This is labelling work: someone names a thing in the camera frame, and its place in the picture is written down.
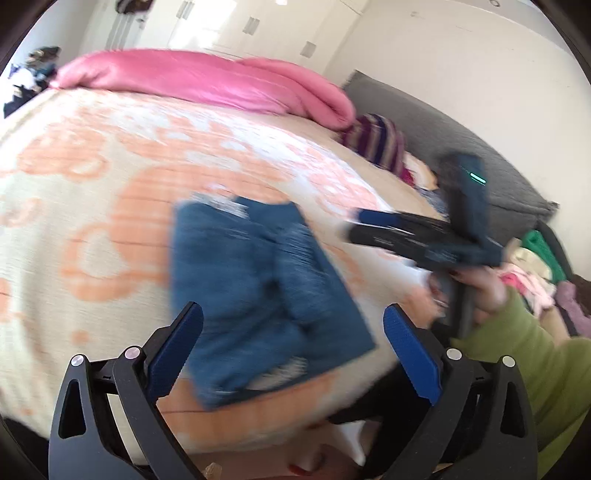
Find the dark hanging clutter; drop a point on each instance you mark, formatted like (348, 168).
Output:
(32, 74)

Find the pink duvet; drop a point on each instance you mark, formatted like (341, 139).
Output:
(207, 78)

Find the person's legs in black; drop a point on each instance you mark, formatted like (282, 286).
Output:
(369, 406)

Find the dark patterned cloth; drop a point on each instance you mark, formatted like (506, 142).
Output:
(431, 199)

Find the grey quilted headboard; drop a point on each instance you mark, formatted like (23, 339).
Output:
(461, 134)

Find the peach pillow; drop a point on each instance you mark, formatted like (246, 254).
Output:
(420, 171)

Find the peach floral bed blanket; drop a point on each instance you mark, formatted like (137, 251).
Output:
(92, 207)

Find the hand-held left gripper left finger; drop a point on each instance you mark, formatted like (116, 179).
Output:
(175, 346)

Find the pile of clothes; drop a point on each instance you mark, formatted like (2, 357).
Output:
(535, 272)

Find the striped purple garment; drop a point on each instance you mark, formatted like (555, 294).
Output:
(376, 138)

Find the person's right hand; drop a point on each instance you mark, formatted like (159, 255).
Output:
(487, 290)

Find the blue denim pants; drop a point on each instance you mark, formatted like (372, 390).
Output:
(263, 295)

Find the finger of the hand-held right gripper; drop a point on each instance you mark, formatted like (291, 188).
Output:
(388, 242)
(401, 219)

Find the person's right forearm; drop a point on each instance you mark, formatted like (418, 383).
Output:
(540, 369)

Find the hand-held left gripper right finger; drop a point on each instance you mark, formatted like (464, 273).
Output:
(411, 355)

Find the white wardrobe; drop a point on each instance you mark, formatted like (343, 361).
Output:
(231, 27)

